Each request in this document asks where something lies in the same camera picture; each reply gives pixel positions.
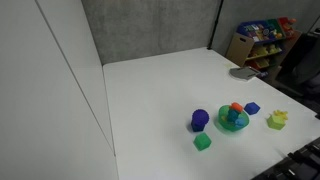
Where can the yellow splat-shaped toy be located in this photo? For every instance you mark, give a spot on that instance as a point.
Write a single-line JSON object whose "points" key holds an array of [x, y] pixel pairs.
{"points": [[280, 115]]}

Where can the teal toy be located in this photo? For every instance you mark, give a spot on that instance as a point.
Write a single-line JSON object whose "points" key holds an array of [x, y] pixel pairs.
{"points": [[232, 115]]}

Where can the orange toy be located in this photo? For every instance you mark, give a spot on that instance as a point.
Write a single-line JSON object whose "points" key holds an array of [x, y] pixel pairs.
{"points": [[237, 107]]}

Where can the light blue toy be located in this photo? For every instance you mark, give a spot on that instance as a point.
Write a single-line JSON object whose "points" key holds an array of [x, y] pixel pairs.
{"points": [[239, 122]]}

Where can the toy shelf with colourful bins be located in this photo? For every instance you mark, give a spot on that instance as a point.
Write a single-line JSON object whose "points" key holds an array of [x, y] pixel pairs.
{"points": [[263, 43]]}

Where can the black pole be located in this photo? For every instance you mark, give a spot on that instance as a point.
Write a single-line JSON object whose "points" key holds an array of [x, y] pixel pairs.
{"points": [[214, 26]]}

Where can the grey metal mounting plate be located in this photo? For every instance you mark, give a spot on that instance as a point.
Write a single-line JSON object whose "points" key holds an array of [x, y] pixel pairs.
{"points": [[244, 73]]}

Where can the blue cube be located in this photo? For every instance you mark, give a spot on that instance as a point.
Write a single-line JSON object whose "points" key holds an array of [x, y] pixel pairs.
{"points": [[252, 108]]}

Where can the lime green cube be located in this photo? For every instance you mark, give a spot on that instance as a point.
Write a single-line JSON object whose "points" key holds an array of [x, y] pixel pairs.
{"points": [[275, 123]]}

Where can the dark chair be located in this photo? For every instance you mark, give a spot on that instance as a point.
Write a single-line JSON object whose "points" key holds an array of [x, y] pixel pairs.
{"points": [[305, 63]]}

